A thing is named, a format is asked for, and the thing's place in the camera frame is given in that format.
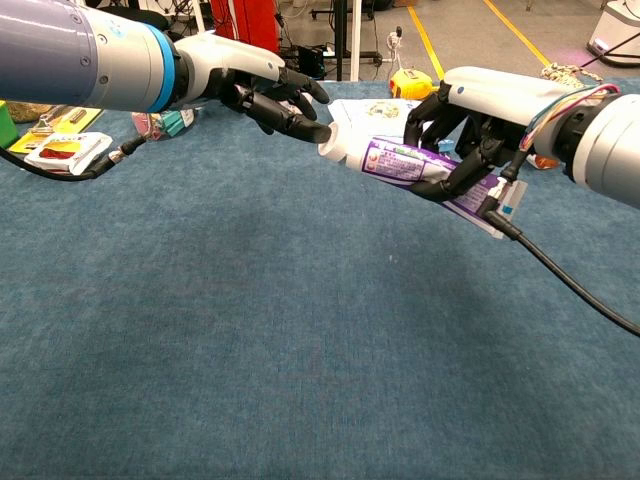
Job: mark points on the white upright post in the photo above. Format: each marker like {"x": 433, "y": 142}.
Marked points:
{"x": 355, "y": 35}

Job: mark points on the clear tub of binder clips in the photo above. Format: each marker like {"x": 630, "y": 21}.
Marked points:
{"x": 165, "y": 125}

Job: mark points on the yellow green box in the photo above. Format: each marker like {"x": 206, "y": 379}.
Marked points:
{"x": 7, "y": 125}

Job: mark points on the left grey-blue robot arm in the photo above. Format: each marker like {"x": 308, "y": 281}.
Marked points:
{"x": 75, "y": 55}

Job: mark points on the white slanted table leg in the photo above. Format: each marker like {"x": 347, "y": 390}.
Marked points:
{"x": 198, "y": 15}

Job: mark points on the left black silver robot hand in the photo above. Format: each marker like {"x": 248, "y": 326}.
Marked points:
{"x": 235, "y": 65}

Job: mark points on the yellow tape measure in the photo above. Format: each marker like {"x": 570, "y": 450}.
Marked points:
{"x": 410, "y": 85}

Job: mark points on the red cabinet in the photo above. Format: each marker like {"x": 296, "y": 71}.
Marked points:
{"x": 245, "y": 20}

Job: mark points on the blue carpet table mat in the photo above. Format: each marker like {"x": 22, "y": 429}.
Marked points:
{"x": 250, "y": 325}

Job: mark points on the black office chair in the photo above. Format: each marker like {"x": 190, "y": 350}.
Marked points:
{"x": 145, "y": 17}

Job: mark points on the purple white toothpaste tube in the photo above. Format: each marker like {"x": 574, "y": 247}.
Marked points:
{"x": 395, "y": 160}

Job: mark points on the white machine housing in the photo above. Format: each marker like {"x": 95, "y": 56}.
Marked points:
{"x": 615, "y": 30}

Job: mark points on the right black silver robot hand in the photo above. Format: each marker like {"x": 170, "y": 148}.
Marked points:
{"x": 500, "y": 97}

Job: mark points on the white printed snack bag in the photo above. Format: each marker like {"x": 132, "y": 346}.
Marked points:
{"x": 375, "y": 112}

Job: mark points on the white red snack packet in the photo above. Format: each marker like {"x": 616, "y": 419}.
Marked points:
{"x": 65, "y": 150}

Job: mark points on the razor on yellow card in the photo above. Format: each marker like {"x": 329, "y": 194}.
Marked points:
{"x": 75, "y": 117}

